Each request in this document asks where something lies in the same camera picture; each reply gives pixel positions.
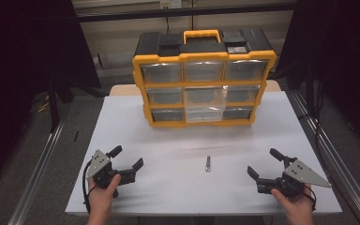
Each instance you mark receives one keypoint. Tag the small metal bit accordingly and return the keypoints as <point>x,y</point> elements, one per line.
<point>208,164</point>

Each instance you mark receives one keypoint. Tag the white table cover sheet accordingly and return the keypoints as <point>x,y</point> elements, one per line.
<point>175,190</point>

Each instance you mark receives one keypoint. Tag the black horizontal bar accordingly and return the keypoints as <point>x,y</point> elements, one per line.
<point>184,12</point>

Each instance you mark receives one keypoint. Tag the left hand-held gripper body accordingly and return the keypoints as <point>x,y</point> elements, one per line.
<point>101,173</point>

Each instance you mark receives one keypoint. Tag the black curtain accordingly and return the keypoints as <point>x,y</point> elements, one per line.
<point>22,62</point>
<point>340,62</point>

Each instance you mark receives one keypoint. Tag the small black stick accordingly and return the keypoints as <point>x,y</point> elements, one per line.
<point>76,136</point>

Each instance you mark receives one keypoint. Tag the yellow black drawer organizer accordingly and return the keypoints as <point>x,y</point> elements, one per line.
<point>168,50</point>

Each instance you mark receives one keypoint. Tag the person's right hand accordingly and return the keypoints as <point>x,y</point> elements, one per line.
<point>293,204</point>

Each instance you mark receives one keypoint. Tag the person's left hand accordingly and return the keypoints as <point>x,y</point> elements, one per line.
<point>101,198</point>

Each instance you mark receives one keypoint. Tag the black metal stand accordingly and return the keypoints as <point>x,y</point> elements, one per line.
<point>53,106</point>

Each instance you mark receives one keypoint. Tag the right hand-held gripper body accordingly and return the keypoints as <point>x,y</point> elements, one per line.
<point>289,181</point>

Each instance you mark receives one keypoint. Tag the clear plastic drawer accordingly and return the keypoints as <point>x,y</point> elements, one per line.
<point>204,114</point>

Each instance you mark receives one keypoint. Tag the white wall outlet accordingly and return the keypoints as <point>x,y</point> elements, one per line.
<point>170,3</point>

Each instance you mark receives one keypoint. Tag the aluminium floor rail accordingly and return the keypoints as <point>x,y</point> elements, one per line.
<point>37,175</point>
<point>334,156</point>

